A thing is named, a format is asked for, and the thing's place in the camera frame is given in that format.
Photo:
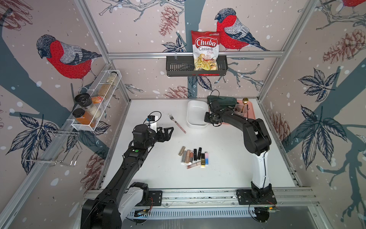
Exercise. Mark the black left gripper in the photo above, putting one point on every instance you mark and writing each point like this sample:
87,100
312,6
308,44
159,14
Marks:
167,137

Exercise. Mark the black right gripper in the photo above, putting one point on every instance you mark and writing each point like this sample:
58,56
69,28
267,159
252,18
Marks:
205,118

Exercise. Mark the white rectangular storage box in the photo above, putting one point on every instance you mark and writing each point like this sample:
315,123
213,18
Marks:
196,111

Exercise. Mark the black round lipstick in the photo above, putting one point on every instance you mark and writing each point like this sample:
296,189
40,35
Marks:
199,154

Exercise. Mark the pink blue lipstick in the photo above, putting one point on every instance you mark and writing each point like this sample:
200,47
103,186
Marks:
206,158

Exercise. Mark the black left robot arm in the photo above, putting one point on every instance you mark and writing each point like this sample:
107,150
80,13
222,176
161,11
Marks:
111,207

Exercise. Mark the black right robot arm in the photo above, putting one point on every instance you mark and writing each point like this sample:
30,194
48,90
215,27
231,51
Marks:
257,142

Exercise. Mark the beige gold lipstick tube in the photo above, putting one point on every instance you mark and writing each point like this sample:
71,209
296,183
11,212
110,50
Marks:
182,151

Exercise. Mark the silver lipstick tube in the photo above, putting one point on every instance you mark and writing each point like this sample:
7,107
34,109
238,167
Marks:
184,157

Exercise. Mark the tan lipstick tube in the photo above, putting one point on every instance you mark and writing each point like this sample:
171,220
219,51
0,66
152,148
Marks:
187,158

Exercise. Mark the small black lipstick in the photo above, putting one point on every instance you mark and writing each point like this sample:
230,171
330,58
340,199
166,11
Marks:
195,155

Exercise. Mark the dark green cloth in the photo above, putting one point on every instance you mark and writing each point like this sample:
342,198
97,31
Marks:
223,101

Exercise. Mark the clear ribbed glass cup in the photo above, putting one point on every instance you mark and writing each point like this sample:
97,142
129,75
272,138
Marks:
241,109

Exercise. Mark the gold spoon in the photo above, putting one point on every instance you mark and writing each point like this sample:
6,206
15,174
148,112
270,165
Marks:
245,100

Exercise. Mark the pink silicone mat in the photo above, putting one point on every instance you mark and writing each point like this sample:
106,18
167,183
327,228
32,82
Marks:
250,113

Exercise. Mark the red cassava chips bag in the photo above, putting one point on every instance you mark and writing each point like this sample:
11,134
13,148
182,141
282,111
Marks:
205,50

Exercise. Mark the tan spice jar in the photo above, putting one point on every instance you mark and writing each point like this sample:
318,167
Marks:
105,91

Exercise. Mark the pale spice jar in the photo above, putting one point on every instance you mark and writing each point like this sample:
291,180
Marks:
112,78

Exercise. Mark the black lid orange spice jar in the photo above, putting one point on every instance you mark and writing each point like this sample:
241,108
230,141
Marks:
83,117

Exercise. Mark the black lid white spice jar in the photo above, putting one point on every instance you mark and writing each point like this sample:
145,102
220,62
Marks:
85,101

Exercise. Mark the pink handled fork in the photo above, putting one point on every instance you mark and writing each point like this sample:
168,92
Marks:
172,118

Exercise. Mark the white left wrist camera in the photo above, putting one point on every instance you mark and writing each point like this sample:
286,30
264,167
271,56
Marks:
152,122

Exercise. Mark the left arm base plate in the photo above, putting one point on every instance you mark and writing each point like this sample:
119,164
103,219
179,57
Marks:
154,198

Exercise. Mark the black wall basket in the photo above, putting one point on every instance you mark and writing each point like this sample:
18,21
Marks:
181,66

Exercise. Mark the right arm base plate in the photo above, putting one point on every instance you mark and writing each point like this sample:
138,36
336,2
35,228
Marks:
253,196

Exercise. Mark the wire hook rack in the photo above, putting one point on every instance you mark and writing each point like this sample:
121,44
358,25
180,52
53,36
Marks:
62,148

